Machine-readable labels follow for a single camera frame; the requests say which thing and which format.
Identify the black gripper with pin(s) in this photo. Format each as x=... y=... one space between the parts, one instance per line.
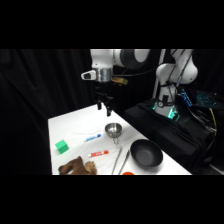
x=101 y=95

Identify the blue pen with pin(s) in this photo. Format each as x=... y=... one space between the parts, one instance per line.
x=92 y=137

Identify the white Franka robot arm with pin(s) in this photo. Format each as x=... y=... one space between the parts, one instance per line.
x=103 y=60

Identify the red pen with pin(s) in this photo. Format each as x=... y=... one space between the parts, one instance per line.
x=98 y=153

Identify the small metal strainer cup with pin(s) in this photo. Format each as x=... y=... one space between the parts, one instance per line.
x=113 y=129

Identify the metal tongs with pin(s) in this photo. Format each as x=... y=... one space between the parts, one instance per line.
x=117 y=160
x=124 y=162

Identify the green cube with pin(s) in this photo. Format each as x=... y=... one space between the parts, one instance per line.
x=62 y=146

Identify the black bowl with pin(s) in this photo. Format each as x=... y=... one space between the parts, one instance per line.
x=146 y=154

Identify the brown plush toy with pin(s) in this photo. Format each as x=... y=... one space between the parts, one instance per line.
x=77 y=166

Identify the black curtain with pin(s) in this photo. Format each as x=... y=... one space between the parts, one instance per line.
x=36 y=100

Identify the orange round object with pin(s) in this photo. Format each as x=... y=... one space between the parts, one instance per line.
x=128 y=173

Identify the black robot stand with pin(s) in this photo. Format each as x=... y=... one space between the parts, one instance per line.
x=170 y=133

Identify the blue lit keyboard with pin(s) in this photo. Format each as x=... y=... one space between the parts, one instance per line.
x=206 y=99

